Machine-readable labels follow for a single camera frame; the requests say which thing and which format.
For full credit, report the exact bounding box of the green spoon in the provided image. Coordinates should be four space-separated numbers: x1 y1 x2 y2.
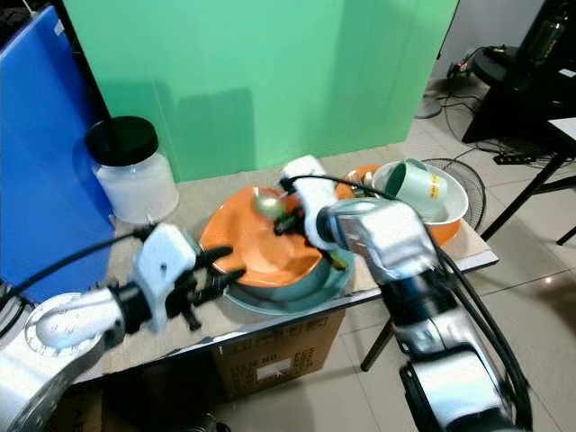
254 192 349 273

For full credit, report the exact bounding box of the large orange bowl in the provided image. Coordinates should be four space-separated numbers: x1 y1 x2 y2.
200 185 329 290

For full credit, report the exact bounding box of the teal plate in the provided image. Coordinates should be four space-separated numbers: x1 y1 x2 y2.
220 254 355 317

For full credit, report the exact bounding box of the brown cardboard box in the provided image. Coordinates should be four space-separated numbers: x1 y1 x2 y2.
211 310 348 401

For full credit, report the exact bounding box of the white jar with black lid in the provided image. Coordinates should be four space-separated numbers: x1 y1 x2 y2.
85 116 180 226

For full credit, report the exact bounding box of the green cup with yellow print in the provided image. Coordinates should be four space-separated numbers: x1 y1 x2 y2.
375 158 451 210

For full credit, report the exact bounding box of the green backdrop screen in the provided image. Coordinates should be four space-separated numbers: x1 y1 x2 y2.
61 0 461 184

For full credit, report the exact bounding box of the black table leg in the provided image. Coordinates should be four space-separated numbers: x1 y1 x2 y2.
360 317 400 373

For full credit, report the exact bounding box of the white bowl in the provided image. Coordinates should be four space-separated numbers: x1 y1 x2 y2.
372 161 471 226

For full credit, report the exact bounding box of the blue plastic board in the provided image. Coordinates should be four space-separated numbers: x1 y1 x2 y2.
0 6 114 304

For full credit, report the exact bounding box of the black power strip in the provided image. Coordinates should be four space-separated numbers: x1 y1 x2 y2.
493 152 543 167

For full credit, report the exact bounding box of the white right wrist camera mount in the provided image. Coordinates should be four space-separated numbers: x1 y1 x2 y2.
279 155 336 251

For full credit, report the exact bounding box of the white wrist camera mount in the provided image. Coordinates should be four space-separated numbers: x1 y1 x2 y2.
130 223 201 312
279 155 336 251

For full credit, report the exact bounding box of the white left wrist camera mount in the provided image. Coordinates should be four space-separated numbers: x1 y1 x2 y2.
130 223 201 312

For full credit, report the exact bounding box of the wire floor fan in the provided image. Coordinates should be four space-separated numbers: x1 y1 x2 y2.
421 157 488 231

